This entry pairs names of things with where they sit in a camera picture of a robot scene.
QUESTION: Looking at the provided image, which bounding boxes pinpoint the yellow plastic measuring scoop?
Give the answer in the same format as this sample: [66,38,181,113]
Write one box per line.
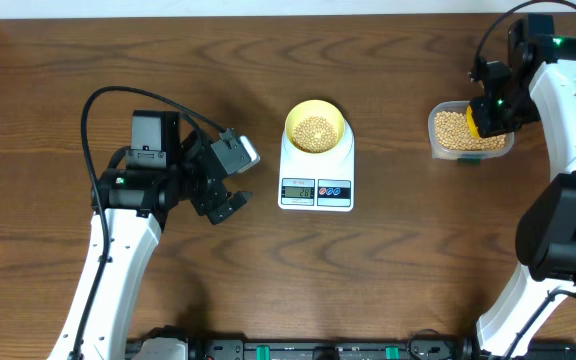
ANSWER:
[466,105,480,139]

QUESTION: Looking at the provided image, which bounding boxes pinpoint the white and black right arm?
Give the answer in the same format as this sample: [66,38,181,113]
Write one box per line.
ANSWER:
[463,14,576,359]

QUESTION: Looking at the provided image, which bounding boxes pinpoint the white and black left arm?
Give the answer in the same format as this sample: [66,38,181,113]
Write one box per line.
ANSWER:
[49,208,162,359]

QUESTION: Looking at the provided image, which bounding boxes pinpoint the white digital kitchen scale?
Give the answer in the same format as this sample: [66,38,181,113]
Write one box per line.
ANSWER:
[277,120,355,212]

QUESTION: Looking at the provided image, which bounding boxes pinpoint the soybeans in bowl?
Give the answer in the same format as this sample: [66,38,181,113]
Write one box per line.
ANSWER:
[292,116,338,153]

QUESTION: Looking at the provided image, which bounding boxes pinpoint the pale yellow plastic bowl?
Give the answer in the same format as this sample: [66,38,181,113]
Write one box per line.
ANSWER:
[284,100,346,154]

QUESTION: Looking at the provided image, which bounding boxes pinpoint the clear plastic container of soybeans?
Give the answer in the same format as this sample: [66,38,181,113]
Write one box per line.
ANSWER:
[428,101,514,161]

